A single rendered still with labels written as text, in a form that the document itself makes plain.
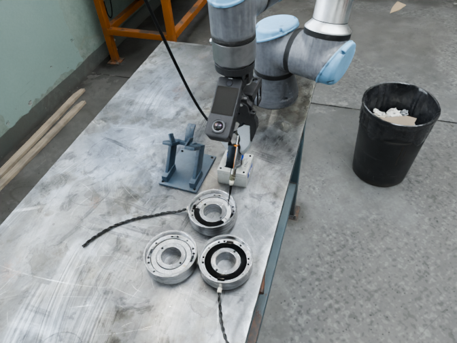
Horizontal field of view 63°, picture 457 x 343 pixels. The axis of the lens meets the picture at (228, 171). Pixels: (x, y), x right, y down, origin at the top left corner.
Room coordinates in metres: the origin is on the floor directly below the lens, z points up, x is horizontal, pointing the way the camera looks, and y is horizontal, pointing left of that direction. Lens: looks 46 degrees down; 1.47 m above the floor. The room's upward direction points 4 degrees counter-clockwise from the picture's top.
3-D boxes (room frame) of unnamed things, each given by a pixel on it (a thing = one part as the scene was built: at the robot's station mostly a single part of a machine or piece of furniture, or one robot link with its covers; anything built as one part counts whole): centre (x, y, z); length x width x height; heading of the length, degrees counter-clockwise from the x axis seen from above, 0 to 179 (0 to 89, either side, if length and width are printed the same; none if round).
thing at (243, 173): (0.63, -0.02, 0.82); 0.08 x 0.07 x 0.05; 160
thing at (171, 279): (0.40, 0.12, 0.82); 0.10 x 0.10 x 0.04
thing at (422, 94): (1.36, -0.80, 0.21); 0.34 x 0.34 x 0.43
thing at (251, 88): (0.60, -0.03, 1.07); 0.09 x 0.08 x 0.12; 157
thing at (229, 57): (0.60, -0.02, 1.15); 0.08 x 0.08 x 0.05
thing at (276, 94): (0.96, -0.15, 0.85); 0.15 x 0.15 x 0.10
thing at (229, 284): (0.38, 0.02, 0.82); 0.10 x 0.10 x 0.04
